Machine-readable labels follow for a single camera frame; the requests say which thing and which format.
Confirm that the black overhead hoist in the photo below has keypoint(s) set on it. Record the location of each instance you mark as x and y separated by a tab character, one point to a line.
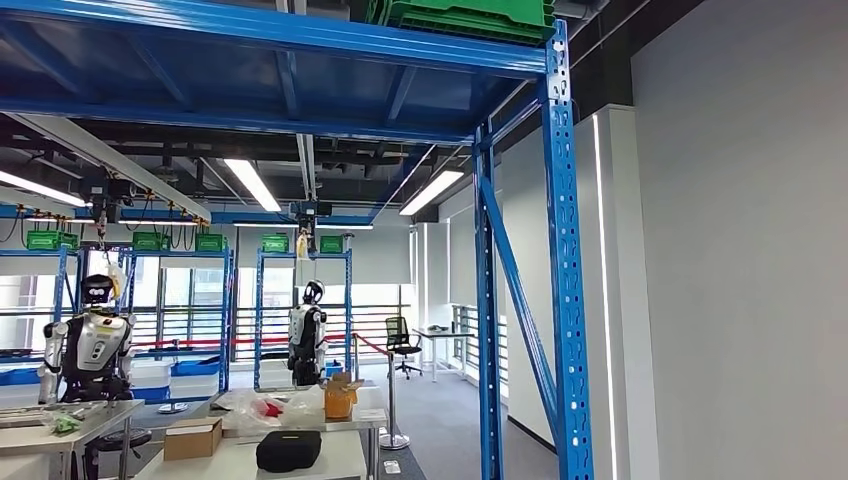
106	195

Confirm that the clear plastic bag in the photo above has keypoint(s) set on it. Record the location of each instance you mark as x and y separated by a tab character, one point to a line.
258	407

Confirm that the white plastic bin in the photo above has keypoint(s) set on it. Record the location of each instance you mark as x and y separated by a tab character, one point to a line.
192	386
151	371

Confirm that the black office chair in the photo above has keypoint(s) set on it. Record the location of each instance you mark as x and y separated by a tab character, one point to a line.
399	331

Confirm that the white ceiling light strip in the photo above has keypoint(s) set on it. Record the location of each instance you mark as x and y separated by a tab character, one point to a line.
252	185
33	187
430	192

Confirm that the white office desk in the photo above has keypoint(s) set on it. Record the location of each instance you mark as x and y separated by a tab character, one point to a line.
440	333

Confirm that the grey workbench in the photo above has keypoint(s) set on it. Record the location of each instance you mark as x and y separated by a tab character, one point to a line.
371	418

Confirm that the clear bag green parts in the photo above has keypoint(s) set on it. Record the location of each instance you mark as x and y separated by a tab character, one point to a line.
66	424

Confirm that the black zip case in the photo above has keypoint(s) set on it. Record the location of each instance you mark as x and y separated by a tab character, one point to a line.
288	450

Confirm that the silver black humanoid robot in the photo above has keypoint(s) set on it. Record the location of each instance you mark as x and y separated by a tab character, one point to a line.
93	344

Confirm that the blue plastic bin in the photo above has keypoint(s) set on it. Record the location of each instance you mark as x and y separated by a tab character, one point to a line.
195	366

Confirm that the metal table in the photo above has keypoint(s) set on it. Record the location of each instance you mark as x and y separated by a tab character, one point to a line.
33	430

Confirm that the red barrier belt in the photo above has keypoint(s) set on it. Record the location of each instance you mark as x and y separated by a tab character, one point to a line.
371	344
199	341

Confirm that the brown cardboard box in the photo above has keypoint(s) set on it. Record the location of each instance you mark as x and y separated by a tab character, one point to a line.
192	438

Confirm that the black round stool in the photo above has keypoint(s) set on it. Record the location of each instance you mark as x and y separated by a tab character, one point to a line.
122	438

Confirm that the grey slatted window guard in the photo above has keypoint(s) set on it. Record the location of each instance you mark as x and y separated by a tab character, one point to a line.
467	338

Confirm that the green plastic crate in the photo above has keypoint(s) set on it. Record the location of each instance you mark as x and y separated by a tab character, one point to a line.
210	242
50	240
151	240
331	244
275	243
464	16

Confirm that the grey overhead crane rail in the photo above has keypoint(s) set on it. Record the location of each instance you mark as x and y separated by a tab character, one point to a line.
306	166
99	159

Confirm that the white black humanoid robot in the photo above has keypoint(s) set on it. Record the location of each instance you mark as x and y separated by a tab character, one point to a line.
306	338

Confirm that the blue steel shelf rack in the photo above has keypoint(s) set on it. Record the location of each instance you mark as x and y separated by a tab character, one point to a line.
566	265
225	318
60	285
258	318

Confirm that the orange paper bag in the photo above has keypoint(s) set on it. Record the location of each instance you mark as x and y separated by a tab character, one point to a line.
340	401

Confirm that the chrome stanchion post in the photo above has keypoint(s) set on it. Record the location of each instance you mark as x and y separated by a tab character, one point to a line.
393	404
172	408

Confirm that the white workbench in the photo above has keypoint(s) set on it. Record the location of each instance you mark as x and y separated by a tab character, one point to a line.
218	464

